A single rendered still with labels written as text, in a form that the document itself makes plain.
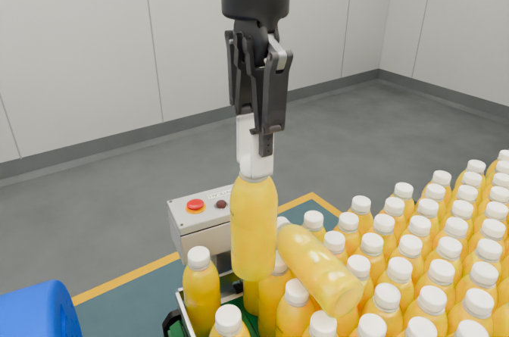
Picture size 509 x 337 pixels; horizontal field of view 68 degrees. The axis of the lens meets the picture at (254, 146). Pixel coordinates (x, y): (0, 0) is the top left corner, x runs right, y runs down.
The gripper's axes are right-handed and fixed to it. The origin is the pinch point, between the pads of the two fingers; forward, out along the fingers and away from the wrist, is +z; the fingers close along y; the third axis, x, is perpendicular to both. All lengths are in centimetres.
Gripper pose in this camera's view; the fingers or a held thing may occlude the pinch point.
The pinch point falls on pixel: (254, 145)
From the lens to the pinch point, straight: 50.2
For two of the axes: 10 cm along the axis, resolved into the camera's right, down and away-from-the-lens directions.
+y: 4.3, 4.2, -8.0
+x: 9.0, -2.0, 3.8
